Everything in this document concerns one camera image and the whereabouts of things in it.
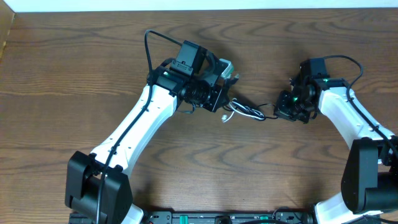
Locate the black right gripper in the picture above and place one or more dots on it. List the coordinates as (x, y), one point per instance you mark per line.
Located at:
(282, 109)

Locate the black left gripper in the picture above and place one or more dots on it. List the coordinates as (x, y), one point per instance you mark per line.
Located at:
(216, 100)

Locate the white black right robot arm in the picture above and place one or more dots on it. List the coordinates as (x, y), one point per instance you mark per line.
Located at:
(369, 182)

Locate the wooden side panel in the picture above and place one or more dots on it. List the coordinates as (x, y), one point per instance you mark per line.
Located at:
(6, 19)

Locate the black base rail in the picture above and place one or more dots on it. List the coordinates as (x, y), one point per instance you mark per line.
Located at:
(167, 217)

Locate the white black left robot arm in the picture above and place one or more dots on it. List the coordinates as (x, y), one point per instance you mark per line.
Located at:
(98, 183)

